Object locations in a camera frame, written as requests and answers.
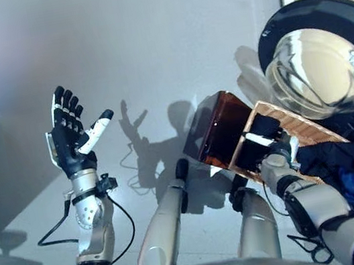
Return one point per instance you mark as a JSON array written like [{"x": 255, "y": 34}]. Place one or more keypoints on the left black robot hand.
[{"x": 67, "y": 147}]

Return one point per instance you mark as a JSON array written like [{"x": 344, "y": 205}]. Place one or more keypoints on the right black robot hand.
[{"x": 280, "y": 148}]

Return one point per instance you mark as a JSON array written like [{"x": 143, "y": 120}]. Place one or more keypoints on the black garment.
[
  {"x": 346, "y": 151},
  {"x": 264, "y": 124}
]

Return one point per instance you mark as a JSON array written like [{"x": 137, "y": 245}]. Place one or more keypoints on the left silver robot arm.
[{"x": 89, "y": 208}]

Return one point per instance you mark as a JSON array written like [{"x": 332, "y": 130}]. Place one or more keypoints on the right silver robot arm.
[{"x": 313, "y": 198}]

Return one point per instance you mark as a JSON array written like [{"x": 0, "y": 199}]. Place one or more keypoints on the brown wicker laundry basket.
[{"x": 301, "y": 125}]

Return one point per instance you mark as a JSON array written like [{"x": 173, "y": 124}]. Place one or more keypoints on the dark brown wooden stool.
[{"x": 216, "y": 126}]

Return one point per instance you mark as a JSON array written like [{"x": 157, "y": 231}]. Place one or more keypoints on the round glass washer door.
[{"x": 317, "y": 58}]

